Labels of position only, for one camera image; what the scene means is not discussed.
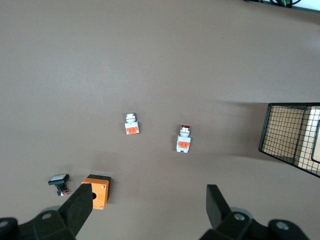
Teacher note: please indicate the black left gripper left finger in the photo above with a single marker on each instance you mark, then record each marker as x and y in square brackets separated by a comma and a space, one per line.
[77, 207]

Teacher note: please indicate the orange button enclosure box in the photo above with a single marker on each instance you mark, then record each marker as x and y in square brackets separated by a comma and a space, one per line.
[98, 192]

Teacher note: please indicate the red push button switch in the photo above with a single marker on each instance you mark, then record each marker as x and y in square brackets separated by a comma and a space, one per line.
[183, 145]

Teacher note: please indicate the small orange grey connector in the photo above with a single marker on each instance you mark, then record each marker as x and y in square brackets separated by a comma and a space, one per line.
[131, 127]

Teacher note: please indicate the black square push button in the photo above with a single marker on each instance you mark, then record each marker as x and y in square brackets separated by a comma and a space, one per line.
[58, 178]

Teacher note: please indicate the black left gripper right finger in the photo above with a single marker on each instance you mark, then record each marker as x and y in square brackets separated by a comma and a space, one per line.
[216, 210]

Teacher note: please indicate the green circuit board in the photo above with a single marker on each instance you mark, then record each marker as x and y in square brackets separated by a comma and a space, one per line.
[286, 2]

